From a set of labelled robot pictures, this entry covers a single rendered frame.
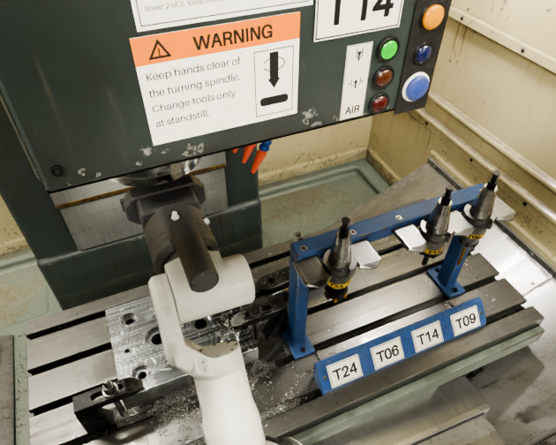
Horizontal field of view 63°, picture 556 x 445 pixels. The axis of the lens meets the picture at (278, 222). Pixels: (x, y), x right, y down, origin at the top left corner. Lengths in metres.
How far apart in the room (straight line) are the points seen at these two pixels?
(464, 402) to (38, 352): 1.06
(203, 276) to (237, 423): 0.19
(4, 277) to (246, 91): 1.56
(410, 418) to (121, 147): 1.00
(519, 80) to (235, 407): 1.15
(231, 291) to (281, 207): 1.37
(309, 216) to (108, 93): 1.50
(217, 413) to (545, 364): 1.02
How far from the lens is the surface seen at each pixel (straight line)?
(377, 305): 1.22
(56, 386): 1.19
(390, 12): 0.52
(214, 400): 0.59
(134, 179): 0.66
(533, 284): 1.51
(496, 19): 1.48
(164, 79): 0.44
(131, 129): 0.46
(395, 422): 1.24
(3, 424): 1.51
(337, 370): 1.06
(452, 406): 1.32
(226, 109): 0.47
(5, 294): 1.87
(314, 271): 0.85
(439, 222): 0.94
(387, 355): 1.10
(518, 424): 1.38
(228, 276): 0.56
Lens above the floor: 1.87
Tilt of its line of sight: 44 degrees down
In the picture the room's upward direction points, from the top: straight up
